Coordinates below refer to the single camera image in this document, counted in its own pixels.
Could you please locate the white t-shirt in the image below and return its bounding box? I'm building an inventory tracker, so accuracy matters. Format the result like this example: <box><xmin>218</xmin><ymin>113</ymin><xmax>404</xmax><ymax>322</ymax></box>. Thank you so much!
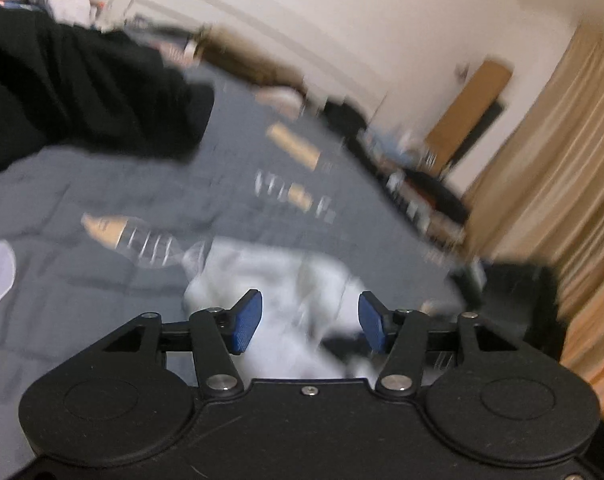
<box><xmin>181</xmin><ymin>236</ymin><xmax>464</xmax><ymax>380</ymax></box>

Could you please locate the stack of folded clothes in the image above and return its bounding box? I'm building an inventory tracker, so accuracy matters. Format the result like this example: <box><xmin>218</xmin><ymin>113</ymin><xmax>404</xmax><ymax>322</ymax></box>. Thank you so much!
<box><xmin>321</xmin><ymin>96</ymin><xmax>473</xmax><ymax>252</ymax></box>

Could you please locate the black clothes pile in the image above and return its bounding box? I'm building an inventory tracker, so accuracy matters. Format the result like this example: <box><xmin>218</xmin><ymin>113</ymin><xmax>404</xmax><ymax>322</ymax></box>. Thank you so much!
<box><xmin>0</xmin><ymin>6</ymin><xmax>215</xmax><ymax>171</ymax></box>

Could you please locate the beige curtain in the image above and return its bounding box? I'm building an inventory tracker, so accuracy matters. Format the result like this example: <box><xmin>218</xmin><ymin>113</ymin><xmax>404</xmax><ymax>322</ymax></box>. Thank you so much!
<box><xmin>464</xmin><ymin>22</ymin><xmax>604</xmax><ymax>419</ymax></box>

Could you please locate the grey quilted bedspread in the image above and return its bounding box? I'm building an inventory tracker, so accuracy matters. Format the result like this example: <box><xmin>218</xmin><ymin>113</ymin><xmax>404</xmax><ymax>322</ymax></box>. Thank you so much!
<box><xmin>0</xmin><ymin>76</ymin><xmax>447</xmax><ymax>479</ymax></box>

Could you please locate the brown wooden board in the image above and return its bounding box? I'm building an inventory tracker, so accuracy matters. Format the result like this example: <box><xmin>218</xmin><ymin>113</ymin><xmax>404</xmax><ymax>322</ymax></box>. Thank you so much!
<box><xmin>424</xmin><ymin>58</ymin><xmax>512</xmax><ymax>174</ymax></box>

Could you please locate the folded brown blanket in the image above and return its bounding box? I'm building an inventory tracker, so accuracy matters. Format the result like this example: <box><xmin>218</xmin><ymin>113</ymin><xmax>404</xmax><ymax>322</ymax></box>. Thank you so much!
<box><xmin>191</xmin><ymin>24</ymin><xmax>308</xmax><ymax>101</ymax></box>

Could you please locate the white bed headboard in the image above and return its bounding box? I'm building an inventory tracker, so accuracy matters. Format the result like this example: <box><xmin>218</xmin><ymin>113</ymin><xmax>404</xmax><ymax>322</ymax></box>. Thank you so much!
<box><xmin>123</xmin><ymin>0</ymin><xmax>389</xmax><ymax>119</ymax></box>

